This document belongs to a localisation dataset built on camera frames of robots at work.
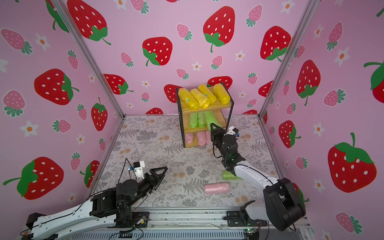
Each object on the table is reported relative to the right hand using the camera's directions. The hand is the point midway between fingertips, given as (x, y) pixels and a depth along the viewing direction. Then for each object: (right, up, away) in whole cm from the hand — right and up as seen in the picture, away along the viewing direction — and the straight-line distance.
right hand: (213, 123), depth 78 cm
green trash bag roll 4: (+9, -30, +7) cm, 32 cm away
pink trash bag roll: (-14, -9, +22) cm, 28 cm away
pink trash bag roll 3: (-1, -11, +23) cm, 25 cm away
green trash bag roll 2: (-11, +3, +12) cm, 16 cm away
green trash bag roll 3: (-6, +3, +11) cm, 13 cm away
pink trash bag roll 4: (+4, -35, +2) cm, 36 cm away
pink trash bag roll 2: (-5, -9, +23) cm, 25 cm away
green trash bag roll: (-1, +3, +3) cm, 5 cm away
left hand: (-22, -22, -12) cm, 33 cm away
